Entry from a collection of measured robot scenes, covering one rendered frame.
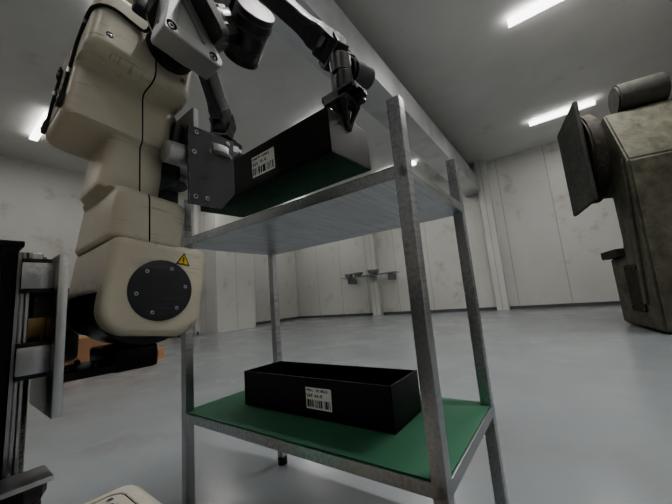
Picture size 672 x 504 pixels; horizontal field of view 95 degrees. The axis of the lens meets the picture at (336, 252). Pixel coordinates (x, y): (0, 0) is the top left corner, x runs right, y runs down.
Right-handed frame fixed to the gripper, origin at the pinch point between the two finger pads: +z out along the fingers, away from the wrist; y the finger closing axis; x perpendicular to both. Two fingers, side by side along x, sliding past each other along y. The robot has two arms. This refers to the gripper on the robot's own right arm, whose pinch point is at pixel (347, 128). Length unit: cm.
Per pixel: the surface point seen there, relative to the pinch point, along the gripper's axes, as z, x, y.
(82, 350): 78, -56, 471
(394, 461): 76, 3, -4
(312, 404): 72, -7, 27
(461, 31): -323, -398, 34
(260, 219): 17.6, 5.8, 29.2
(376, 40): -326, -324, 136
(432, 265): -20, -937, 326
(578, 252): 0, -947, -54
